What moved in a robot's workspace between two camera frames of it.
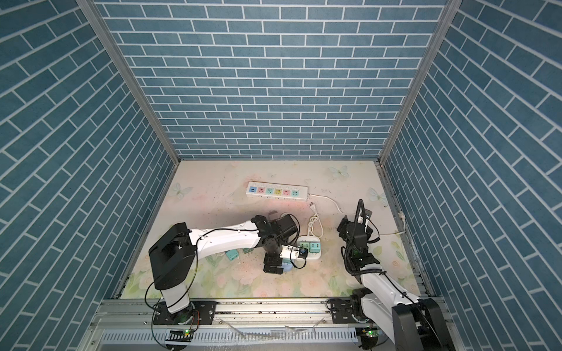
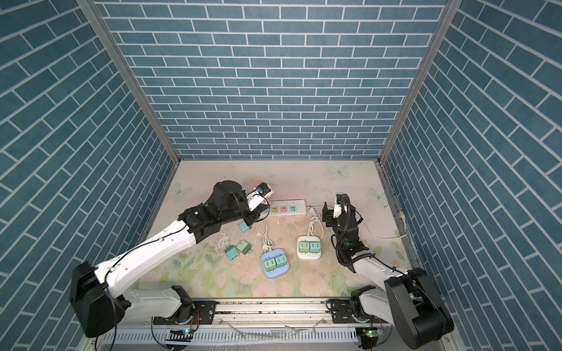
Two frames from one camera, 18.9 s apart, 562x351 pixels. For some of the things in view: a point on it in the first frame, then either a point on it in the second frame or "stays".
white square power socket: (311, 239) stays
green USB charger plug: (305, 245) stays
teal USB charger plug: (232, 254) stays
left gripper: (285, 240) -> (255, 213)
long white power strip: (276, 191) -> (287, 208)
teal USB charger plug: (315, 248) stays
